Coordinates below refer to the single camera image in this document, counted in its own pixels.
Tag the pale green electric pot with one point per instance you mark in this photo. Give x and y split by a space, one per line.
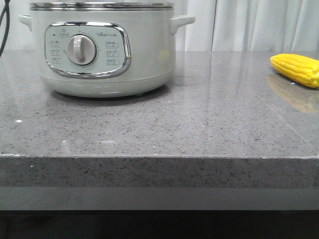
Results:
104 52

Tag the yellow corn cob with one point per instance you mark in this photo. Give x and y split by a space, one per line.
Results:
301 69

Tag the white curtain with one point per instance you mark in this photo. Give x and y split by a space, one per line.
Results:
249 25

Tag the glass pot lid steel rim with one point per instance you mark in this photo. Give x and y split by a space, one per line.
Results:
103 6

